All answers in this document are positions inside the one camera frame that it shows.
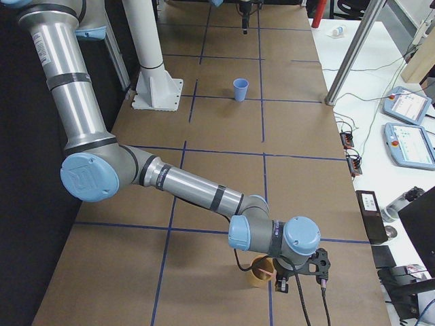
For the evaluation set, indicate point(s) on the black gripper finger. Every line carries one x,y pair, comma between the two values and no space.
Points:
245,23

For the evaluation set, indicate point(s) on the upper teach pendant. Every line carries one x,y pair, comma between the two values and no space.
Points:
406,105

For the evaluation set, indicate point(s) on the teach pendant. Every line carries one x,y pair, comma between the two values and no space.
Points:
406,105
409,146

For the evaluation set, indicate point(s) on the aluminium frame post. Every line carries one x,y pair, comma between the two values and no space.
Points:
369,18

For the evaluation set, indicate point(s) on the white camera pole with base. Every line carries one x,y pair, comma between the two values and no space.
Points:
155,89

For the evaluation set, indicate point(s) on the wooden board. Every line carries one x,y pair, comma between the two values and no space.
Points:
423,60

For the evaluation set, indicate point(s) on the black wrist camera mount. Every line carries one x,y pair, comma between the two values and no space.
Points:
317,265

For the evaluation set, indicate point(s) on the red cylinder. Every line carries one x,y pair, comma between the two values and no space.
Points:
319,12

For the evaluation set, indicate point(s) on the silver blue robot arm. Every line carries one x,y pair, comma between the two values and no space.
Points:
96,166

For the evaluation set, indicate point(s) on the blue ribbed cup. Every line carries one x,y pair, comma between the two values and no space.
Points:
240,87

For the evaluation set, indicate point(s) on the pink chopstick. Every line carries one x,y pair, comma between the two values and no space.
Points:
264,271

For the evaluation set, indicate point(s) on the black monitor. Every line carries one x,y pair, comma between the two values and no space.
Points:
418,221

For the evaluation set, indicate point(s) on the black box with label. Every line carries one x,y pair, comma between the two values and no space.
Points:
371,217

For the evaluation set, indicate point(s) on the white plastic bottle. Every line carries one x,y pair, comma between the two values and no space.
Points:
337,32

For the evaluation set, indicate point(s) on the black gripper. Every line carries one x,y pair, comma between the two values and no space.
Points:
283,270

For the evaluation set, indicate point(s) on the upper orange connector block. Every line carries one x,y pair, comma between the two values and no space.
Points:
347,139

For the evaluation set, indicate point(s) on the lower orange connector block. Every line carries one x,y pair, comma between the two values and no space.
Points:
354,165

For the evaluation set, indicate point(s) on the orange connector block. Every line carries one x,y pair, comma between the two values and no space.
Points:
347,139
354,165

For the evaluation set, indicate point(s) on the lower teach pendant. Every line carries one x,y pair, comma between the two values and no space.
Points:
409,146

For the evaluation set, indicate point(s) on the tan brown cup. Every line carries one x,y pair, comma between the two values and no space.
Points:
259,279

